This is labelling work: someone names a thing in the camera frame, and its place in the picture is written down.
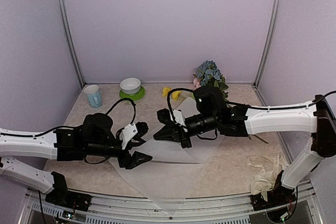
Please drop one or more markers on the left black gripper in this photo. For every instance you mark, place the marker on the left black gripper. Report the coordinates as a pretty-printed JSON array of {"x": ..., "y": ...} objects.
[{"x": 129, "y": 161}]

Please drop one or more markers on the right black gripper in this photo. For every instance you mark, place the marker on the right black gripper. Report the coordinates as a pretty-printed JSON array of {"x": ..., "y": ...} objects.
[{"x": 174, "y": 132}]

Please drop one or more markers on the yellow fake flower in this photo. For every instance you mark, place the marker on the yellow fake flower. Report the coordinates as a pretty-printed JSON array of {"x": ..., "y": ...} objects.
[{"x": 176, "y": 95}]

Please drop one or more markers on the pink fake rose stem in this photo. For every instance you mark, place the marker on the pink fake rose stem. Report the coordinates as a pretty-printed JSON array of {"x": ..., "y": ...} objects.
[{"x": 197, "y": 84}]

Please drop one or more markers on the blue hydrangea fake flower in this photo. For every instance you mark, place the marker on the blue hydrangea fake flower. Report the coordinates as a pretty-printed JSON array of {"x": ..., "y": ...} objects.
[{"x": 209, "y": 75}]

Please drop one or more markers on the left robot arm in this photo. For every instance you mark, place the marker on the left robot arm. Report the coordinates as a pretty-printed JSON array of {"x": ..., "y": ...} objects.
[{"x": 70, "y": 143}]

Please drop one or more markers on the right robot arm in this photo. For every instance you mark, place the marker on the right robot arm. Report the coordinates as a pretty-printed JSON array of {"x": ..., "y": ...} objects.
[{"x": 242, "y": 120}]

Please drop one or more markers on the green plate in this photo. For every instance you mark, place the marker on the green plate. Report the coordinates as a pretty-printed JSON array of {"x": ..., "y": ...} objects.
[{"x": 137, "y": 96}]

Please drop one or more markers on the white bowl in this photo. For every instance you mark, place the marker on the white bowl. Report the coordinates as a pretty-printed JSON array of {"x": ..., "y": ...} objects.
[{"x": 130, "y": 86}]

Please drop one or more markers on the light blue mug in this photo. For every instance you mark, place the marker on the light blue mug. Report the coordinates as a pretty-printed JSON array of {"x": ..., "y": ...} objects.
[{"x": 93, "y": 95}]

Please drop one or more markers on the cream ribbon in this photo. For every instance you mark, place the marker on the cream ribbon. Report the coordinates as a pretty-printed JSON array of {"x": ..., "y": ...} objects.
[{"x": 269, "y": 167}]

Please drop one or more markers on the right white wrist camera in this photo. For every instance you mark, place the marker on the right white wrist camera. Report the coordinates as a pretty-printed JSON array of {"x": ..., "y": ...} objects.
[{"x": 178, "y": 118}]

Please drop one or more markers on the aluminium front rail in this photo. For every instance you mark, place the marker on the aluminium front rail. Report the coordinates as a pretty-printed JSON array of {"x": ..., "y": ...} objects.
[{"x": 237, "y": 208}]

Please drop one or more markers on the right aluminium frame post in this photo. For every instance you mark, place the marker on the right aluminium frame post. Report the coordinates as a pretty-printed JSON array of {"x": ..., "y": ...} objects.
[{"x": 268, "y": 42}]

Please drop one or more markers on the aluminium frame post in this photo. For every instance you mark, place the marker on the aluminium frame post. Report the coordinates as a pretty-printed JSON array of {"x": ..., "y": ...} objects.
[
  {"x": 268, "y": 42},
  {"x": 70, "y": 43}
]

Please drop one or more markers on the left aluminium frame post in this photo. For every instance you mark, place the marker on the left aluminium frame post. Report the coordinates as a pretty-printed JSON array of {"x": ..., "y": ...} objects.
[{"x": 70, "y": 43}]

